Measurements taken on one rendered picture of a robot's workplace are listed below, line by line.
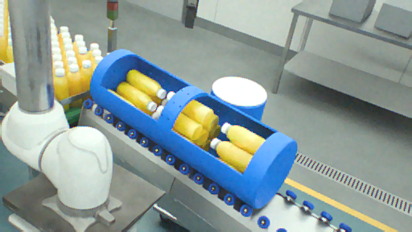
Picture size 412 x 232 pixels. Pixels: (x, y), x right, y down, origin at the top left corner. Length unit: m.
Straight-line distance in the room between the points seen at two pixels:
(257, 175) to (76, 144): 0.59
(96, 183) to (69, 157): 0.11
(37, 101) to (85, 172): 0.25
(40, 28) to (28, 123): 0.29
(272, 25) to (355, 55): 1.01
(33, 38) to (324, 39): 4.08
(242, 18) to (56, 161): 4.23
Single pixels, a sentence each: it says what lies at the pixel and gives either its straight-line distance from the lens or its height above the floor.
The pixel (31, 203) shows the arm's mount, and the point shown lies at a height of 1.04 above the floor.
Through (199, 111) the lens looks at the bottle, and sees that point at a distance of 1.58.
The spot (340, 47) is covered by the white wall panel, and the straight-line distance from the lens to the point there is 4.92.
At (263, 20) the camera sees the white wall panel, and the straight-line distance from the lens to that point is 5.13.
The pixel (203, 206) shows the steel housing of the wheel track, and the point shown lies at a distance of 1.63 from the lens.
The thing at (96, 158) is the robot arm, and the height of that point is 1.26.
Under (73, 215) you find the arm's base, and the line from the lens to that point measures 1.32.
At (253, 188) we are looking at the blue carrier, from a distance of 1.40.
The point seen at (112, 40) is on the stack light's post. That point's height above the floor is 1.03.
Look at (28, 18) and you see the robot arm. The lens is 1.15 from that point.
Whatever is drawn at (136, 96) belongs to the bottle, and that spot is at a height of 1.09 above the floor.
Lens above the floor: 2.04
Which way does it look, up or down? 34 degrees down
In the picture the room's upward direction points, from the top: 10 degrees clockwise
